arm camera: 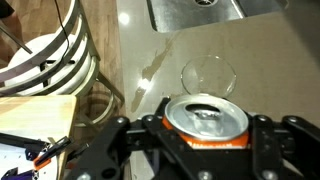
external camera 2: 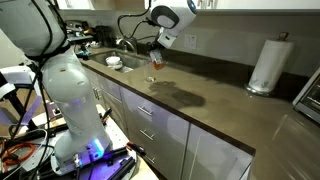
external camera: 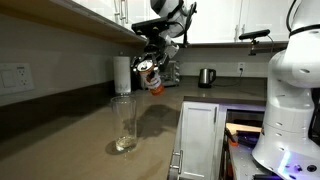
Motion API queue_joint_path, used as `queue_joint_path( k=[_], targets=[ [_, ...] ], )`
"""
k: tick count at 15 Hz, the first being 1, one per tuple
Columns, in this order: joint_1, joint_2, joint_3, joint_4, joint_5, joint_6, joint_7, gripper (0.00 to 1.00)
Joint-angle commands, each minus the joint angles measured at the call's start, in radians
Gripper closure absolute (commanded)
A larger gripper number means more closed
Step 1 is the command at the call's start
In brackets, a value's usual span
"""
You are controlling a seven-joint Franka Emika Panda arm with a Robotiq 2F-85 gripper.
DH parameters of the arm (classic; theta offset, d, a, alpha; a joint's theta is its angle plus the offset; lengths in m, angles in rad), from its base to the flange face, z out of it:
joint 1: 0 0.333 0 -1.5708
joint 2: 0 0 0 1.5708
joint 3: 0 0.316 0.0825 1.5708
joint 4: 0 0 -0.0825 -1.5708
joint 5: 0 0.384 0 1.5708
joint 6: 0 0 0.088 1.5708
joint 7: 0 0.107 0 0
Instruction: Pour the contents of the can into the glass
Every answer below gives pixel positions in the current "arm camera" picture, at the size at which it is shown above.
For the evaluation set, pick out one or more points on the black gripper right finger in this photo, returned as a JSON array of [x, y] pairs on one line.
[[266, 146]]

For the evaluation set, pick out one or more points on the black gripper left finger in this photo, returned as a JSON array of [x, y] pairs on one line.
[[100, 150]]

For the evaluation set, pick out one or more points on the light wooden cart top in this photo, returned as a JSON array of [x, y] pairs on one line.
[[33, 113]]

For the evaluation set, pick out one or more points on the purple metal bracket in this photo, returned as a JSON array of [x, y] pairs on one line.
[[23, 175]]

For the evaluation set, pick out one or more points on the steel kitchen sink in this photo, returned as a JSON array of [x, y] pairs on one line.
[[200, 13]]

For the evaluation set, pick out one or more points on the clear tall drinking glass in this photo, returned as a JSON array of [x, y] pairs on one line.
[[200, 73]]

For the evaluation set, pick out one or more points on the orange white soda can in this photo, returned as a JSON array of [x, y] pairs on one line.
[[206, 116]]

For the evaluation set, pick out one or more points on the orange black clamp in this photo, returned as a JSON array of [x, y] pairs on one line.
[[50, 153]]

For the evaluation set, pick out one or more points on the pale wooden slat chair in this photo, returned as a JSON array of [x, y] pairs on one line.
[[43, 66]]

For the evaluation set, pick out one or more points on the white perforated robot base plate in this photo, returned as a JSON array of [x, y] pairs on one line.
[[16, 160]]

